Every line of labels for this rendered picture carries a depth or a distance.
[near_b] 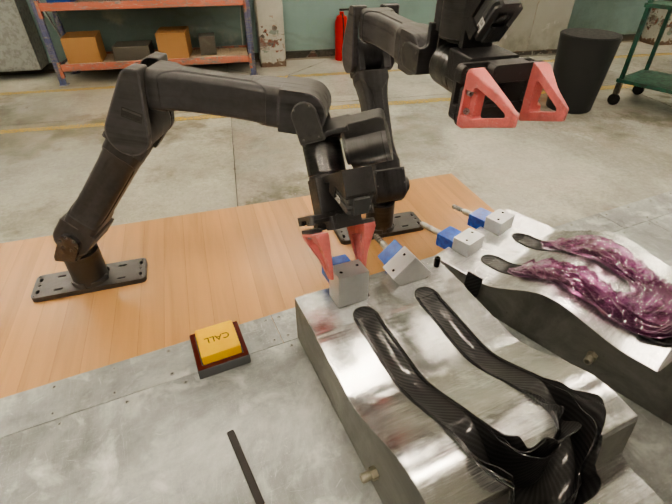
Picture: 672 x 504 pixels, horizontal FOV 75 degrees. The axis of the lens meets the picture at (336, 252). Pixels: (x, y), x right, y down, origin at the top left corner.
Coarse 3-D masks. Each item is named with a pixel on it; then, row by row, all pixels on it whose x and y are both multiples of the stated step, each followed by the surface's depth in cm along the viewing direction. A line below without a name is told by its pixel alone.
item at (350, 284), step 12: (336, 264) 68; (348, 264) 66; (360, 264) 66; (324, 276) 70; (336, 276) 64; (348, 276) 64; (360, 276) 64; (336, 288) 65; (348, 288) 65; (360, 288) 66; (336, 300) 66; (348, 300) 66; (360, 300) 67
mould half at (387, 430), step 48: (384, 288) 70; (432, 288) 70; (336, 336) 62; (432, 336) 62; (480, 336) 63; (336, 384) 58; (384, 384) 56; (432, 384) 55; (480, 384) 53; (576, 384) 50; (384, 432) 48; (432, 432) 46; (528, 432) 45; (624, 432) 47; (384, 480) 49; (432, 480) 41; (480, 480) 41; (624, 480) 49
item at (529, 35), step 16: (528, 0) 514; (544, 0) 518; (560, 0) 522; (528, 16) 525; (544, 16) 529; (560, 16) 534; (512, 32) 532; (528, 32) 536; (544, 32) 541; (512, 48) 544; (528, 48) 549; (544, 48) 553
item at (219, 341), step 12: (216, 324) 71; (228, 324) 71; (204, 336) 69; (216, 336) 69; (228, 336) 69; (204, 348) 67; (216, 348) 67; (228, 348) 67; (240, 348) 68; (204, 360) 66; (216, 360) 67
